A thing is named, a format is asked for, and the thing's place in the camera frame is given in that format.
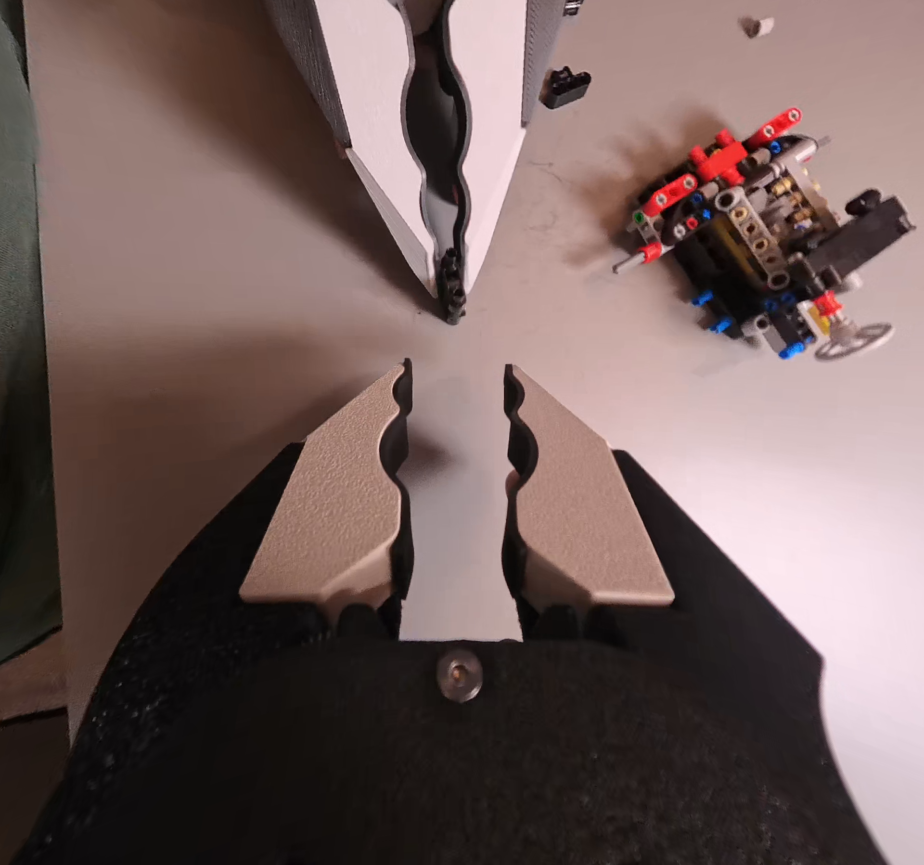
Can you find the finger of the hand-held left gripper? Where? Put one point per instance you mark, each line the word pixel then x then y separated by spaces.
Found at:
pixel 361 85
pixel 494 71

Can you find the black lego beam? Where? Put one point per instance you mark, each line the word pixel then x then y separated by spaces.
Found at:
pixel 451 287

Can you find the lego car model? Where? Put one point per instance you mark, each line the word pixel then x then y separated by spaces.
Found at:
pixel 758 229

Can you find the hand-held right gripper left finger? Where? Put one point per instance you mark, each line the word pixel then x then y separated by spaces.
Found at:
pixel 332 504

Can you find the grey lego pin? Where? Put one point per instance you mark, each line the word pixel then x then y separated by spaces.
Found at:
pixel 758 26

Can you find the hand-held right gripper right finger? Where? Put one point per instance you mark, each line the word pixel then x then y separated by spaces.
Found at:
pixel 577 518

